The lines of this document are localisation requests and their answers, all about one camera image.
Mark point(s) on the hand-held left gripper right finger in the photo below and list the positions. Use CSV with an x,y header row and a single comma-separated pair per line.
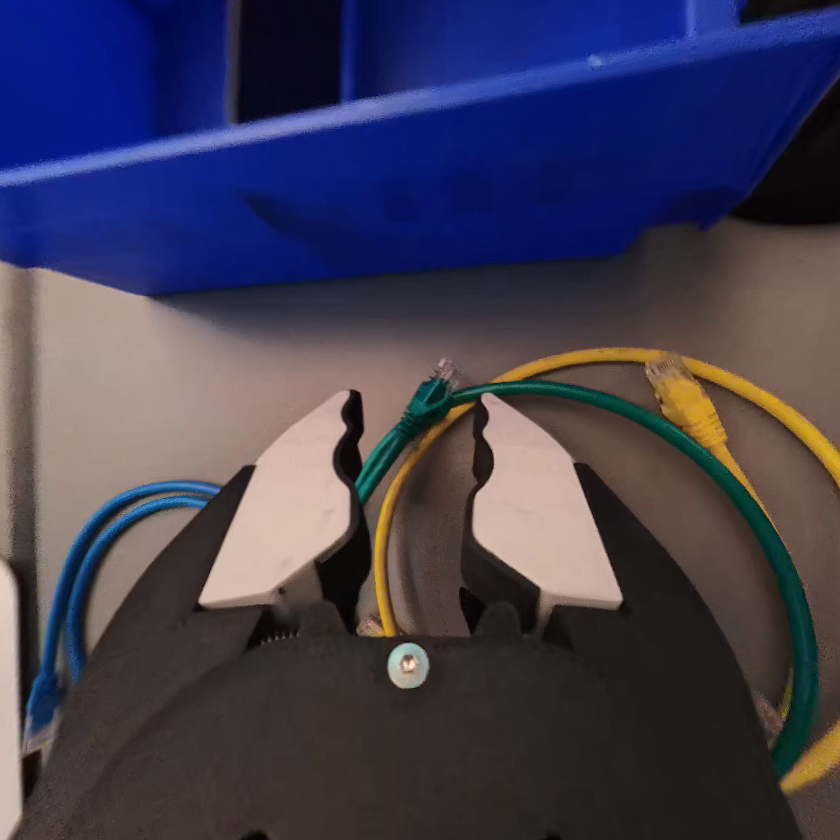
x,y
538,518

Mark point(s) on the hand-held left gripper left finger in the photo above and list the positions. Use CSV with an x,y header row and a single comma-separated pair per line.
x,y
289,512

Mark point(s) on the blue plastic bin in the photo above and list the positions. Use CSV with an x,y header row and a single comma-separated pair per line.
x,y
426,170

